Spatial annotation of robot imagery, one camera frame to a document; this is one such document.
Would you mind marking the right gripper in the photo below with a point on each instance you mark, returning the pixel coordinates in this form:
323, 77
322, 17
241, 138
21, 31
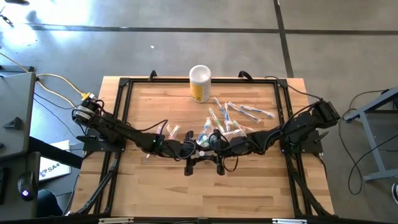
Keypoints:
233, 147

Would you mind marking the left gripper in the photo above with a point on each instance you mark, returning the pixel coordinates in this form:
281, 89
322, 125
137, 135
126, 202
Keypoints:
178, 149

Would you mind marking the packaged orange toothbrush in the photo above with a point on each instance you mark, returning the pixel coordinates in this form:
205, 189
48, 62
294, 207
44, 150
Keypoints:
248, 128
174, 132

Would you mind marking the packaged purple toothbrush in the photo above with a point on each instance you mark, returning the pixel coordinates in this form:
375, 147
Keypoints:
160, 130

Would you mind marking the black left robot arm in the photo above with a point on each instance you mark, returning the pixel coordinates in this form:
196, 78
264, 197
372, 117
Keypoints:
124, 133

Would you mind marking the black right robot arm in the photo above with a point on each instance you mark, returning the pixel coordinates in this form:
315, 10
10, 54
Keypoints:
298, 126

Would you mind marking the packaged green toothbrush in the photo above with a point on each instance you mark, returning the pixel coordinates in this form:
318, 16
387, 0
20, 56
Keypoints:
238, 129
216, 120

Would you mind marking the white yellow wipes canister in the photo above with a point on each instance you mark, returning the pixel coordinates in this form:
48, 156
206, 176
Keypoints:
200, 90

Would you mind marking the black curved clamp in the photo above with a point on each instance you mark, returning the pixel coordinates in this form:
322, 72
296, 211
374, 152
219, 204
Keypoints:
152, 75
245, 74

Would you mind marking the black diagonal strut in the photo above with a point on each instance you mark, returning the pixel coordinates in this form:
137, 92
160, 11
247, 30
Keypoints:
102, 186
306, 193

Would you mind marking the black support beam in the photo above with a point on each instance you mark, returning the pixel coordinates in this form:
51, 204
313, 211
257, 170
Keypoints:
56, 154

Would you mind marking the white printed sign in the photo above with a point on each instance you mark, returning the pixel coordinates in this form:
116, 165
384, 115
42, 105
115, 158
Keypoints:
53, 168

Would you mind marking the grey metal stand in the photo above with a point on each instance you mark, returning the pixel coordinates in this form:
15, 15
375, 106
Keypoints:
372, 146

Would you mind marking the person's leg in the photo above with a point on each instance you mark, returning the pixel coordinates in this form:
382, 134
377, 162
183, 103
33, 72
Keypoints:
46, 205

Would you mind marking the black computer mouse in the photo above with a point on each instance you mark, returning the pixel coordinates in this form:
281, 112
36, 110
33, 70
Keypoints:
26, 186

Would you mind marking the person's shoe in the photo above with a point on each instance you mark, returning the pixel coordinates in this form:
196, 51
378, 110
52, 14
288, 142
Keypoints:
395, 193

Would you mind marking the grey desk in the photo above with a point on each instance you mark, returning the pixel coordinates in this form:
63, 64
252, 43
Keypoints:
15, 93

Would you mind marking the black desk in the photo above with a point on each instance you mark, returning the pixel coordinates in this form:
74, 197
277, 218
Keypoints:
9, 193

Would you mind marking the dark floor object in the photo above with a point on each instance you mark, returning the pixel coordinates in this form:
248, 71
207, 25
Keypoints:
17, 1
6, 19

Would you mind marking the silver bracket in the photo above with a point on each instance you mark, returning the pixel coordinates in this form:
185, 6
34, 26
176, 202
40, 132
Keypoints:
115, 221
289, 221

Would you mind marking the black bracket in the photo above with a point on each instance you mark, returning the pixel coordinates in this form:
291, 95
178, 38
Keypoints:
12, 124

